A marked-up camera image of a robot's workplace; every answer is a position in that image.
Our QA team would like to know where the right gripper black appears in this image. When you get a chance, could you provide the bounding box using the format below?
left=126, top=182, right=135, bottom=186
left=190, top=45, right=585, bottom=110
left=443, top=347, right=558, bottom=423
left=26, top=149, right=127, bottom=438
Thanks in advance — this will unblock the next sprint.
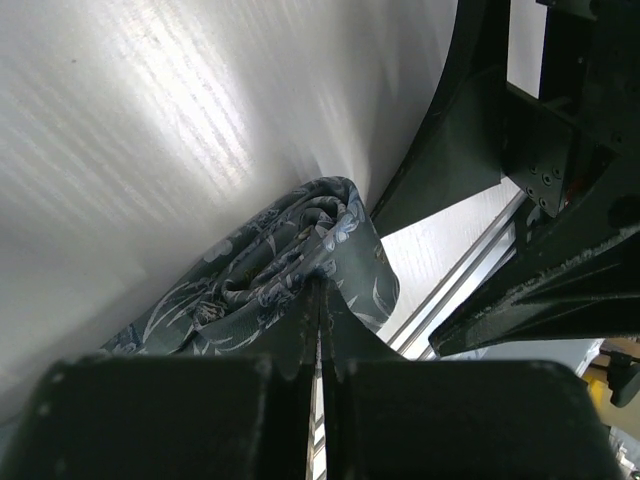
left=371, top=0, right=639, bottom=280

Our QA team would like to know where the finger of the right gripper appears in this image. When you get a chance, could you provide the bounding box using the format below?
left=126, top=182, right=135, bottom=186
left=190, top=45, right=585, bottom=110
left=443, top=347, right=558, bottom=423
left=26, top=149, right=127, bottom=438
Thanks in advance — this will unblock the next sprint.
left=429, top=234, right=639, bottom=357

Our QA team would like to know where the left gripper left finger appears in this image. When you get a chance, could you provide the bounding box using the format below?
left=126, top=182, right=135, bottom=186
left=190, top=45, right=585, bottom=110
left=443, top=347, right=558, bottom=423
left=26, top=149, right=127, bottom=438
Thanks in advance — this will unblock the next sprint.
left=1, top=281, right=320, bottom=479

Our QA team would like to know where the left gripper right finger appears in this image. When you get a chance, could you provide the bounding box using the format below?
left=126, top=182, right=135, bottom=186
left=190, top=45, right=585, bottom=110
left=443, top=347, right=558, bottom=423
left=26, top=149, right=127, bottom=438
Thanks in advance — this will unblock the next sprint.
left=319, top=281, right=621, bottom=479

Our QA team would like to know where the blue-grey floral tie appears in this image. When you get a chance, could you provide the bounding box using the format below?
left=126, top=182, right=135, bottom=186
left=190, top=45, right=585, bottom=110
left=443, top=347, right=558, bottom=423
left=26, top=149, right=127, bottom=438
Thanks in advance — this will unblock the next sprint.
left=100, top=177, right=400, bottom=356

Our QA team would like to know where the aluminium mounting rail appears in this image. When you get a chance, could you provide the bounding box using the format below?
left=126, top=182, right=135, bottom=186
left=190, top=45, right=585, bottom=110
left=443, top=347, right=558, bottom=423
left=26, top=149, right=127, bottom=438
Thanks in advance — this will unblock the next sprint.
left=309, top=189, right=531, bottom=480

